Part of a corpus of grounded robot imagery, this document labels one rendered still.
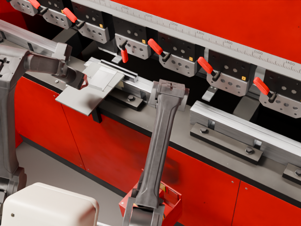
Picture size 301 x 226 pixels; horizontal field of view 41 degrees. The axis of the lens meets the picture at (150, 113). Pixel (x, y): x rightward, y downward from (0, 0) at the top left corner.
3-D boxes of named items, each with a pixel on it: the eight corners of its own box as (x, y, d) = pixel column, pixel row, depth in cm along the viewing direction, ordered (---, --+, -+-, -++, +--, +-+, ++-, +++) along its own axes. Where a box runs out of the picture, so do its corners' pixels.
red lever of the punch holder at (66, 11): (62, 10, 156) (80, 28, 158) (69, 4, 159) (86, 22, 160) (61, 12, 158) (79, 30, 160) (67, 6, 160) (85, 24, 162)
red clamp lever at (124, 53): (121, 63, 159) (118, 44, 152) (127, 56, 161) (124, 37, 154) (125, 64, 159) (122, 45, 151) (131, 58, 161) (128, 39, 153)
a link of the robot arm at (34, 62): (-14, 64, 101) (27, 73, 101) (-10, 42, 101) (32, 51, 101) (40, 71, 144) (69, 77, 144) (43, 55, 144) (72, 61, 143)
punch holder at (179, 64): (159, 65, 154) (156, 31, 141) (170, 52, 158) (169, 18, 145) (194, 79, 148) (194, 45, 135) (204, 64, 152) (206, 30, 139)
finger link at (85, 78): (81, 73, 166) (70, 67, 157) (95, 79, 163) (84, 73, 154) (75, 88, 166) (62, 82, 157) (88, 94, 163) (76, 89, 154)
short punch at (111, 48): (97, 49, 176) (93, 32, 169) (100, 47, 177) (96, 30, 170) (115, 57, 172) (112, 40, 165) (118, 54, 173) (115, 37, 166)
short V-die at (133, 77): (98, 67, 185) (97, 63, 183) (102, 63, 186) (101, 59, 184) (134, 83, 177) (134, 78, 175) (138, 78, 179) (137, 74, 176)
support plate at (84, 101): (55, 100, 171) (54, 99, 170) (92, 63, 184) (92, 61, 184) (88, 116, 164) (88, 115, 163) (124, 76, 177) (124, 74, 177)
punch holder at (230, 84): (206, 83, 146) (208, 49, 133) (216, 69, 150) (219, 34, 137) (244, 98, 140) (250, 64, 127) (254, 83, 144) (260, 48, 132)
